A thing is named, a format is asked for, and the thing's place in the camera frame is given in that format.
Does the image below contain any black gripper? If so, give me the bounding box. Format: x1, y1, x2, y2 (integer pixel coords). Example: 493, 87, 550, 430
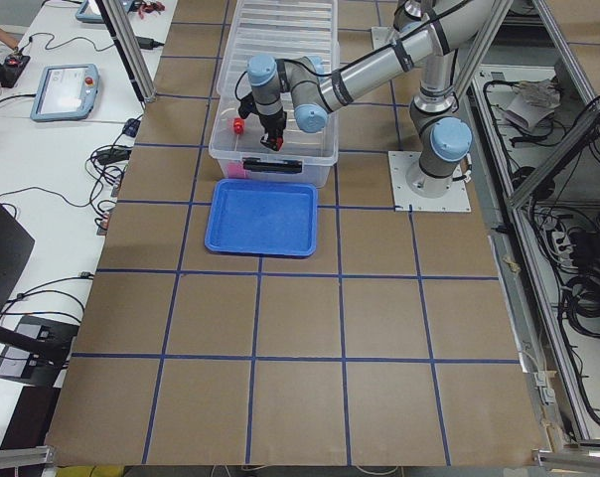
238, 93, 287, 151

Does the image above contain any clear plastic box lid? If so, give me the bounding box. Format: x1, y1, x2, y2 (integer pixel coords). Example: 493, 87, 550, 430
216, 0, 340, 97

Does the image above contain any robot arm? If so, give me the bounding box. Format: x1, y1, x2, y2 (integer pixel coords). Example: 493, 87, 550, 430
237, 1, 509, 152

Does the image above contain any clear plastic storage box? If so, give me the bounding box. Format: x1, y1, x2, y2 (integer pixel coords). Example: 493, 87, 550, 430
209, 34, 339, 188

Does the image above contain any blue plastic tray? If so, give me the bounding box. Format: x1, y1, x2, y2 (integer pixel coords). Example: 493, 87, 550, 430
205, 179, 318, 257

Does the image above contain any pink label sticker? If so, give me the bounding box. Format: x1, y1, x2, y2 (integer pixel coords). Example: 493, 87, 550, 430
227, 162, 249, 179

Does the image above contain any black power adapter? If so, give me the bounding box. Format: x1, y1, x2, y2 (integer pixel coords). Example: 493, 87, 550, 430
135, 36, 164, 50

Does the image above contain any red key bunch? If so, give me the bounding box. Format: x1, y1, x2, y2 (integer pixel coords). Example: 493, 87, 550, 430
132, 0, 165, 18

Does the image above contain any blue teach pendant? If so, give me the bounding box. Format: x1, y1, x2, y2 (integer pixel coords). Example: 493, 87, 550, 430
75, 0, 103, 24
30, 64, 100, 122

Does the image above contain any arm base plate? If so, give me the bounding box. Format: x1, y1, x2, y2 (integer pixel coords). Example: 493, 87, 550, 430
388, 151, 472, 213
371, 26, 398, 50

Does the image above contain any aluminium frame post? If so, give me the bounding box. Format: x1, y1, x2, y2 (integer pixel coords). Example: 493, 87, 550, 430
96, 0, 156, 104

